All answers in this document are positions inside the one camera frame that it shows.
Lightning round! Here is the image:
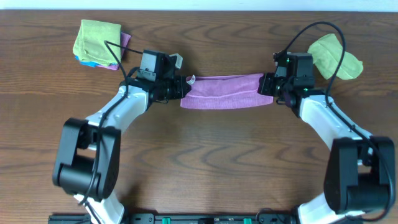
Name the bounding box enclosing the purple microfiber cloth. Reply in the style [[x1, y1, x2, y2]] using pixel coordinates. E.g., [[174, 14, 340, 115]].
[[180, 73, 274, 110]]

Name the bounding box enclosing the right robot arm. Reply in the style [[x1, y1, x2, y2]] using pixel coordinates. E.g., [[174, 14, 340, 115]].
[[258, 73, 396, 223]]

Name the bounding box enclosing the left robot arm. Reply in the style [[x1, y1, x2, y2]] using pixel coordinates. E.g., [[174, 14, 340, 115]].
[[52, 76, 191, 223]]

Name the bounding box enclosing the crumpled green cloth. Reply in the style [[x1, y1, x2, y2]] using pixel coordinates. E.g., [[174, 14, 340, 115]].
[[307, 34, 364, 80]]

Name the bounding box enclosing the folded purple cloth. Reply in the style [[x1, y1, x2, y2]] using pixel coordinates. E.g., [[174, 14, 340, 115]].
[[96, 32, 131, 70]]

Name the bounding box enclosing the folded blue cloth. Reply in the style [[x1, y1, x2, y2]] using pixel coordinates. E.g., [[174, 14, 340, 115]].
[[75, 55, 98, 68]]

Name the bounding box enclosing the folded green cloth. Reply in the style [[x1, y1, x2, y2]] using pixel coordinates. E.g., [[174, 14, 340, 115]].
[[73, 19, 121, 66]]

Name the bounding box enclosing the right black cable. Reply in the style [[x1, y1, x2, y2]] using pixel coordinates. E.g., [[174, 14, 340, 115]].
[[278, 21, 396, 222]]

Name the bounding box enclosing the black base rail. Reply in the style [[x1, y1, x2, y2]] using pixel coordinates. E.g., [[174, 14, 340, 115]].
[[48, 213, 298, 224]]

